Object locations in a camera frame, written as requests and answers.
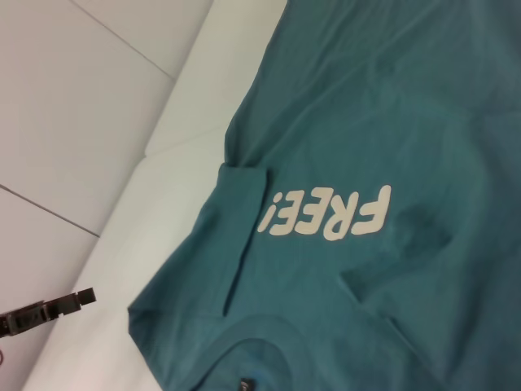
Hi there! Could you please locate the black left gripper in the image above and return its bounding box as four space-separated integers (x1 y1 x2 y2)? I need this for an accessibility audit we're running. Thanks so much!
0 287 97 337

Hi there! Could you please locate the blue shirt with FREE print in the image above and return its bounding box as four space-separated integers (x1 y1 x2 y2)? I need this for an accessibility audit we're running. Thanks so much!
127 0 521 391

